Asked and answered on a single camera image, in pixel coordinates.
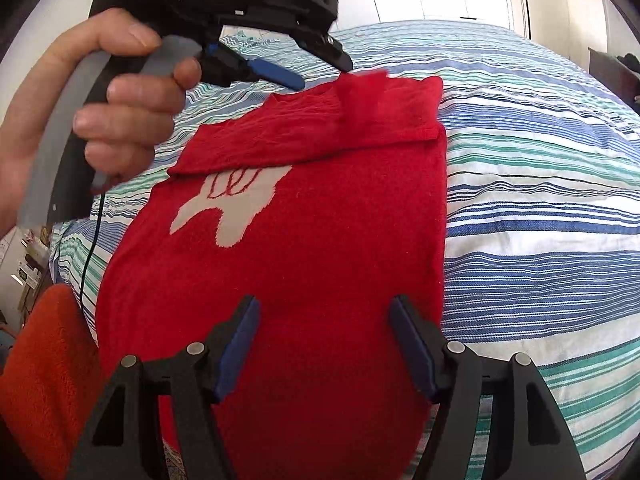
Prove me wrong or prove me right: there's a person's left hand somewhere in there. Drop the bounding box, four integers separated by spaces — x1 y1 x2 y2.
0 7 203 234

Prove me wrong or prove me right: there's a red sweater with white rabbit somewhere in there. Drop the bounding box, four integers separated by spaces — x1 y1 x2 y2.
95 69 448 480

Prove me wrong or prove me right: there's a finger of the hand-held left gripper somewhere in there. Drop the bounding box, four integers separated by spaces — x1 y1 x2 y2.
291 22 354 72
210 45 306 92

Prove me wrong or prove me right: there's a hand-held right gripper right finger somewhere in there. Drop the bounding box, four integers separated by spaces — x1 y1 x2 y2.
389 295 587 480

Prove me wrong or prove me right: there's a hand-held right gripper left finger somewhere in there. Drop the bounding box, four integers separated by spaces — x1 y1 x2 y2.
66 295 262 480

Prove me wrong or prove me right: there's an orange fleece blanket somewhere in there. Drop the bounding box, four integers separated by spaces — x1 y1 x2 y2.
0 284 108 480

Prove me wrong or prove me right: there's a dark wooden cabinet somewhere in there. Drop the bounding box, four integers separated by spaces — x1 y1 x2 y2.
587 46 640 106

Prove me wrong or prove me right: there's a blue green striped duvet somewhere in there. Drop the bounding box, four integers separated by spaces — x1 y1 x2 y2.
50 19 640 480

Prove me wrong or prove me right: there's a cluttered low shelf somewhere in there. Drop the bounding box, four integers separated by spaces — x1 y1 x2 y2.
0 225 54 333

